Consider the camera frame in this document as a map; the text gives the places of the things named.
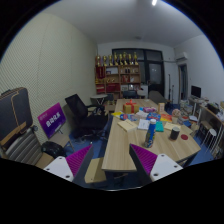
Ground teal book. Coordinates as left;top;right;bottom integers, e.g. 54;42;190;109
154;120;165;133

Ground cream book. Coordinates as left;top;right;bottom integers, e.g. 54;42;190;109
117;118;138;132

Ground black framed glass door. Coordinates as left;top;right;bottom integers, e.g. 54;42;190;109
112;48;165;96

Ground pink packet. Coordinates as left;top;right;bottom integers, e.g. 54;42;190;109
142;106;158;113

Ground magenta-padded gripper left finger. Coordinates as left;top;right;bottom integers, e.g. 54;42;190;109
43;143;95;188

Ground small standing card box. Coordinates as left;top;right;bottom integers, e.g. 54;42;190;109
157;102;166;114

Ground pink flowers in pot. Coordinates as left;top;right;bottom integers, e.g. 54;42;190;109
171;108;183;125

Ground white round stool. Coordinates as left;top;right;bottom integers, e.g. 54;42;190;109
203;128;218;149

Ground blue drink bottle white cap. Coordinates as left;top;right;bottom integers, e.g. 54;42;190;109
143;118;157;149

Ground cluttered side desk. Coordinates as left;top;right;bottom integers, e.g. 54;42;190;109
188;96;224;148

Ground black backpack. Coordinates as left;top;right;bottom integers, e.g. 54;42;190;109
40;140;68;159

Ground dark mug white inside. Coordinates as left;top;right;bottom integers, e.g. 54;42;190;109
169;126;181;141

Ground small round white table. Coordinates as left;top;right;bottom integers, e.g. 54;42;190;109
90;94;109;107

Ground orange book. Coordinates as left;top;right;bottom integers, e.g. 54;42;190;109
160;113;174;123

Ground purple sign board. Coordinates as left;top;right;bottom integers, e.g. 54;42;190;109
37;102;67;140

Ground beige book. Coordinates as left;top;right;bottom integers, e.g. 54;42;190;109
163;122;182;132

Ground wooden bench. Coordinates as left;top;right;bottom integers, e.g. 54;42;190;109
84;157;108;184

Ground small blue red booklet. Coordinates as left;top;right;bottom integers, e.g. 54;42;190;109
119;113;138;122

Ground large blue red book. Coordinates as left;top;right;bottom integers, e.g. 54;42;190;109
145;112;162;122

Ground silver ribbed case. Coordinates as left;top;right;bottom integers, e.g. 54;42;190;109
1;128;44;166

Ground wooden shelf unit with trophies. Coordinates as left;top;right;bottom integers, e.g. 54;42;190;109
94;51;142;96

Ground yellow paper sheet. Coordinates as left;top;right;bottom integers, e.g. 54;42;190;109
111;110;124;118

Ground yellow gift box red ribbon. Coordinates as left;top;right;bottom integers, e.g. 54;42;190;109
122;99;140;115

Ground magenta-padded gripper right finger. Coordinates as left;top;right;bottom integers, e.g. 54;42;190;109
128;143;184;187

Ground black computer monitor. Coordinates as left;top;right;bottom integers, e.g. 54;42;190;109
190;85;202;99

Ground white printed booklet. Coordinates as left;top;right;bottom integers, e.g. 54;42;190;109
137;118;151;131

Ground dark suitcase tan trim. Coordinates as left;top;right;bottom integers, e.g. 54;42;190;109
0;87;34;148

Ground white air conditioner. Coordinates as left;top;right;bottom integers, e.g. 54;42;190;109
175;51;189;63

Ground black office chair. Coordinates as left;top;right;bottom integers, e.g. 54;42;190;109
64;93;109;139

